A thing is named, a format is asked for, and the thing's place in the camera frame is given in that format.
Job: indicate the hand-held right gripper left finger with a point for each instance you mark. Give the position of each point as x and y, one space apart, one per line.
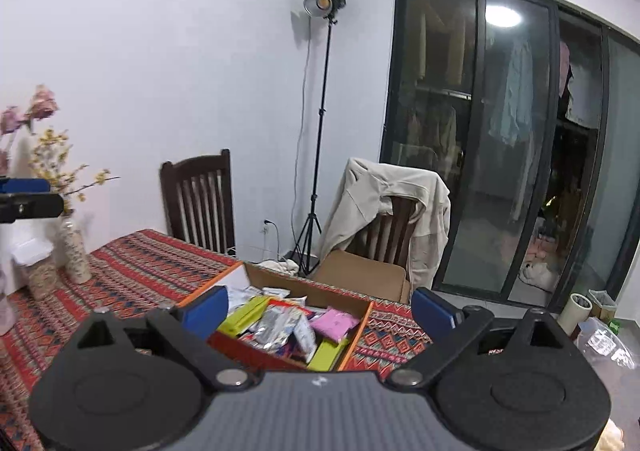
205 313

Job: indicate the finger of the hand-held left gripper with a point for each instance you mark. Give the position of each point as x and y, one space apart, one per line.
25 186

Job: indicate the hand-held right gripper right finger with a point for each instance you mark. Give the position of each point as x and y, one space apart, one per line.
435 311

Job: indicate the green snack packet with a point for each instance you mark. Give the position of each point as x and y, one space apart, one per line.
245 316
327 353

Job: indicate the white snack packet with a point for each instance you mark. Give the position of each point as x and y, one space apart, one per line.
250 295
305 336

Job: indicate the silver snack packet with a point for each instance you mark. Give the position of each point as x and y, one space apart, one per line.
277 326

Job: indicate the red cardboard box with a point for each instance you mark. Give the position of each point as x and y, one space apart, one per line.
300 288

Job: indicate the pink snack packet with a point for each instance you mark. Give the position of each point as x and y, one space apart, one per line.
334 323

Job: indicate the yellow flower sprigs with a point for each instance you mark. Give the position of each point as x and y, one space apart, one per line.
57 166

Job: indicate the brown wooden chair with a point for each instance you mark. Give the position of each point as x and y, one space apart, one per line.
370 276

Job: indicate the dried pink roses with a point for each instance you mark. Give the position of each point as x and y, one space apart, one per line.
35 106

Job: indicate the small floral vase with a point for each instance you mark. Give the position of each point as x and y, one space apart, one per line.
76 251

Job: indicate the glass jar with white lid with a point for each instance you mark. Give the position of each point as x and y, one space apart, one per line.
37 271

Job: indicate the white cloth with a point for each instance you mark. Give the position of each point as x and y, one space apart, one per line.
277 266

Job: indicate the patterned red tablecloth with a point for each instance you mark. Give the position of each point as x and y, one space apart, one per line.
135 261

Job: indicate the white plush toy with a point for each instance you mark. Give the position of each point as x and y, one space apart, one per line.
540 276

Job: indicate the dark wooden chair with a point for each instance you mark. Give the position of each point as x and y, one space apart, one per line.
200 201

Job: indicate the large pink ceramic vase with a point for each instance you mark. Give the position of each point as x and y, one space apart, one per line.
4 316

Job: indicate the beige jacket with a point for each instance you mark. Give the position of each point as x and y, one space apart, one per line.
360 201

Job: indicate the small cardboard box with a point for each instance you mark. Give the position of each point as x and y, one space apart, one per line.
602 303

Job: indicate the clear plastic bag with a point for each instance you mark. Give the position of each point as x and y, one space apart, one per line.
605 343

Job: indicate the black sliding glass door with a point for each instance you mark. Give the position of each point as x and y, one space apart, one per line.
500 131

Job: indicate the studio light on stand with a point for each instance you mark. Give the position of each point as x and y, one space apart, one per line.
322 3

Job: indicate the wall power outlet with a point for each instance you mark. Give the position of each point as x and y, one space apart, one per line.
265 225

